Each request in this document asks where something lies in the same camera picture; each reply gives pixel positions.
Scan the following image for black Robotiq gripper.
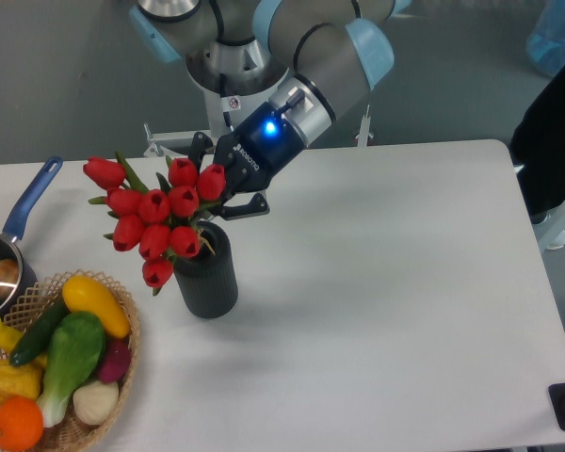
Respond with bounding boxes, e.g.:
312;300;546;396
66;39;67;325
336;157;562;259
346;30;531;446
187;103;305;221

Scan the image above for red tulip bouquet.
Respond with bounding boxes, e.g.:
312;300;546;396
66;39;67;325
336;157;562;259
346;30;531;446
83;153;227;295

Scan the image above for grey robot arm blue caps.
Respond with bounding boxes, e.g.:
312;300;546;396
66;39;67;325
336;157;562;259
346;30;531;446
129;1;403;219

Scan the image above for dark grey ribbed vase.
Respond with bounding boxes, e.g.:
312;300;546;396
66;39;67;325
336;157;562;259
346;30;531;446
174;221;238;319

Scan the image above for yellow squash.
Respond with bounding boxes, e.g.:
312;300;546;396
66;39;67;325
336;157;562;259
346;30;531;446
62;275;131;339

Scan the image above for purple red vegetable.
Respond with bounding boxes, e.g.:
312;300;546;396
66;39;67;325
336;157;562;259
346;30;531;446
96;339;131;383

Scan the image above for green bok choy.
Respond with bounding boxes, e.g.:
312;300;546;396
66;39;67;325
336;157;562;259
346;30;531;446
37;312;106;428

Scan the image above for dark green cucumber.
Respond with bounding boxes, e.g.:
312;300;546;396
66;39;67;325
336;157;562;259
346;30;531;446
9;298;70;366

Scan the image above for brown bread roll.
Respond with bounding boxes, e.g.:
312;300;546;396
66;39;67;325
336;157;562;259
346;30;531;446
0;259;19;300

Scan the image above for white garlic bulb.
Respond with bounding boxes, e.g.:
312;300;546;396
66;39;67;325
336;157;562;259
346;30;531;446
73;380;119;426

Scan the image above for yellow banana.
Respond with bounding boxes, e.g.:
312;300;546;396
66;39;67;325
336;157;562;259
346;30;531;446
0;317;48;370

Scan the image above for yellow bell pepper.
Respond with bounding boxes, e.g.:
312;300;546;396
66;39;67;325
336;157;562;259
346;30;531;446
0;359;43;405

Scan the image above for person in black trousers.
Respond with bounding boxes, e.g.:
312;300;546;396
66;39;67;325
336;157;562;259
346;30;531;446
508;65;565;226

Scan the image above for orange fruit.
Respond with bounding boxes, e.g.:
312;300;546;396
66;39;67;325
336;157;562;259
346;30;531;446
0;396;43;451

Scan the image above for blue plastic bag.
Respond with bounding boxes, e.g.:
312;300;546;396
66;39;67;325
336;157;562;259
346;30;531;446
525;0;565;77

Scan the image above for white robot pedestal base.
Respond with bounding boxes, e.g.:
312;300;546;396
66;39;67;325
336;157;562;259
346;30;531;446
142;27;376;158

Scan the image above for blue handled saucepan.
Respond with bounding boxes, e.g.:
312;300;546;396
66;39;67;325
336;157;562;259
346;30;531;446
0;156;63;317

